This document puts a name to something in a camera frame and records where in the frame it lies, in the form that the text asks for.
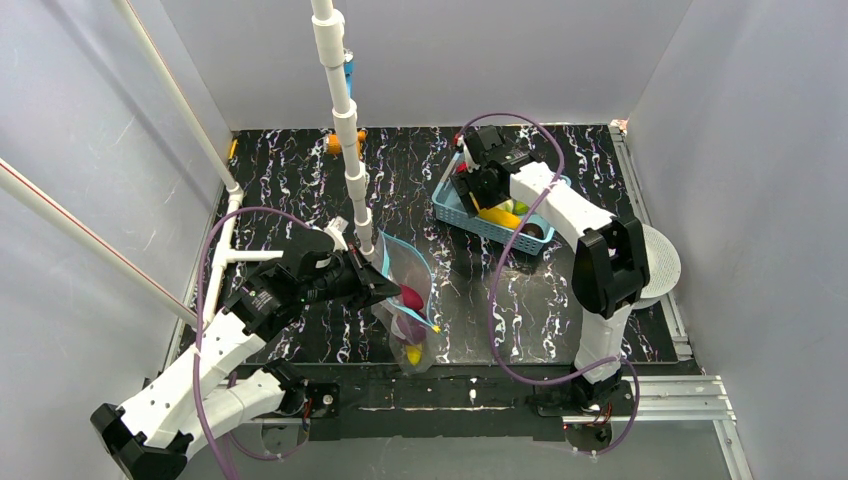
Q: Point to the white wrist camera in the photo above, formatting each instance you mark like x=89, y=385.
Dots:
x=467, y=160
x=336, y=229

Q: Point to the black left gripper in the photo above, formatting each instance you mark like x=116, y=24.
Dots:
x=357, y=281

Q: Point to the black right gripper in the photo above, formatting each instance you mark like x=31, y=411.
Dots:
x=482, y=176

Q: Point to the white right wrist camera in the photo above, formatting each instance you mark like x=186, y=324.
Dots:
x=467, y=160

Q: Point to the green toy pear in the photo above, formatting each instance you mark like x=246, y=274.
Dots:
x=514, y=207

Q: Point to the yellow toy banana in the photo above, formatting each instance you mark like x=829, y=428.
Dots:
x=496, y=216
x=414, y=353

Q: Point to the clear zip top bag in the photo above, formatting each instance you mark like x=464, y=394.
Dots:
x=403, y=264

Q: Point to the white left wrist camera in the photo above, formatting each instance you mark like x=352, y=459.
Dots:
x=336, y=229

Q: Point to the yellow toy banana front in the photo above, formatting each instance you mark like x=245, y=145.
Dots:
x=414, y=353

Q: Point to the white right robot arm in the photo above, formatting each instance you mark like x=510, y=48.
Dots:
x=610, y=267

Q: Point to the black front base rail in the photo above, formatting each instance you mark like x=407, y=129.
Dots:
x=379, y=401

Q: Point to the blue clip on pipe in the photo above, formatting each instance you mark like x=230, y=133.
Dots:
x=348, y=69

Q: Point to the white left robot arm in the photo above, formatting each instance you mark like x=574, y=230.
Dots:
x=155, y=433

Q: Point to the light blue plastic basket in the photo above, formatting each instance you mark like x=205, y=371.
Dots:
x=449, y=209

